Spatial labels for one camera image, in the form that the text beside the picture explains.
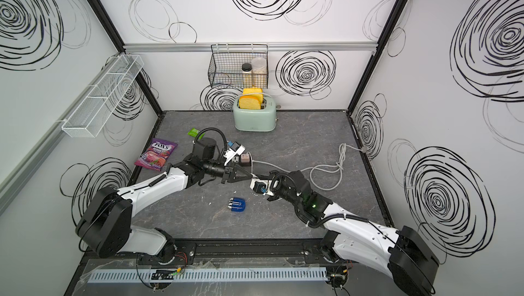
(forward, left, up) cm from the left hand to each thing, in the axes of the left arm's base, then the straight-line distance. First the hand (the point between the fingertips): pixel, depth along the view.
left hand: (249, 179), depth 73 cm
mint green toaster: (+39, +2, -10) cm, 40 cm away
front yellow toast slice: (+38, +3, +3) cm, 39 cm away
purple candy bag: (+20, +48, -17) cm, 54 cm away
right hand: (+2, -4, 0) cm, 4 cm away
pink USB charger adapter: (+16, +4, -11) cm, 20 cm away
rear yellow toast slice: (+45, +4, +4) cm, 46 cm away
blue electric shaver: (-4, +5, -16) cm, 17 cm away
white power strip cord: (+15, -32, -17) cm, 39 cm away
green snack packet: (+35, +33, -17) cm, 51 cm away
